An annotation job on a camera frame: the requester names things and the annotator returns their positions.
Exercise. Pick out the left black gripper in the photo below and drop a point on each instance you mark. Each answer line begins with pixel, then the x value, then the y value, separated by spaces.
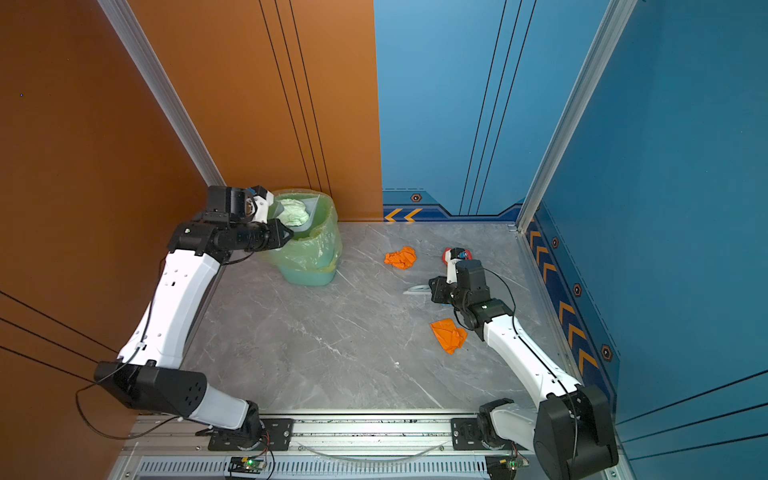
pixel 279 232

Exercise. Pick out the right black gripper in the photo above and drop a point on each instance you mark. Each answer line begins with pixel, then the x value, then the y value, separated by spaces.
pixel 438 292

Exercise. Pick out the orange paper ball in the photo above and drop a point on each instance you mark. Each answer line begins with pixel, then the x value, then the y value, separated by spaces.
pixel 403 259
pixel 449 335

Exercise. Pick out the large light green paper ball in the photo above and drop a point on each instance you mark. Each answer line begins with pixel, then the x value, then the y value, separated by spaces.
pixel 293 213

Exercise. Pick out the grey-blue hand brush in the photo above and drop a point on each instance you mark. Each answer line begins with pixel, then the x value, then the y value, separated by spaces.
pixel 423 289

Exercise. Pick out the grey-blue plastic dustpan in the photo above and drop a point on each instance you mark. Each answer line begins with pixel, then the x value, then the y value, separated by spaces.
pixel 311 202

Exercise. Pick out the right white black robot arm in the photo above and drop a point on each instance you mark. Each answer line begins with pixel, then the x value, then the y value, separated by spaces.
pixel 571 429

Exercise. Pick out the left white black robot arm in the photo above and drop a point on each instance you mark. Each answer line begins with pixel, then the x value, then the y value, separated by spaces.
pixel 147 373

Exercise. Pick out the red paper ball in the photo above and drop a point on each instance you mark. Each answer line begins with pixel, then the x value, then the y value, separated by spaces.
pixel 456 254

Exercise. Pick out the green plastic trash bin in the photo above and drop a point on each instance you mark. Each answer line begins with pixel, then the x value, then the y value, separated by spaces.
pixel 309 264

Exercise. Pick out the right green circuit board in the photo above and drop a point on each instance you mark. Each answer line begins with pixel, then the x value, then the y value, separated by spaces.
pixel 504 467

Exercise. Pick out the green circuit board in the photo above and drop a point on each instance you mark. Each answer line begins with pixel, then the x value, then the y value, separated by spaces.
pixel 240 465
pixel 504 467

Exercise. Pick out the left green circuit board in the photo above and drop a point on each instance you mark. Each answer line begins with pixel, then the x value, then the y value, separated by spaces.
pixel 240 465

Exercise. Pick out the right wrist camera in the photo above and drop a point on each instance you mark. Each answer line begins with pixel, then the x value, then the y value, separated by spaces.
pixel 452 272

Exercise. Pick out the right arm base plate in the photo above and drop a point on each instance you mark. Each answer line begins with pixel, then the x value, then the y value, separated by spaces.
pixel 478 434

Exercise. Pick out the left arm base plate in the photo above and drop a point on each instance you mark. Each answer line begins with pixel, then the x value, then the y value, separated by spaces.
pixel 274 434

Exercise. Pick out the aluminium front rail frame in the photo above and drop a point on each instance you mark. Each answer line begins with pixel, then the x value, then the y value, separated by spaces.
pixel 345 444

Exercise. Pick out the left aluminium corner post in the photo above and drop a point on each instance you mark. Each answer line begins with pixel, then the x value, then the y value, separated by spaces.
pixel 133 38

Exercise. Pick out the aluminium corner post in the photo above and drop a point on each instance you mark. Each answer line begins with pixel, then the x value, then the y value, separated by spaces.
pixel 608 34
pixel 133 38

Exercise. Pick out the right aluminium corner post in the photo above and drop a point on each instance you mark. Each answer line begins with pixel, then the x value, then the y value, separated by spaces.
pixel 608 34

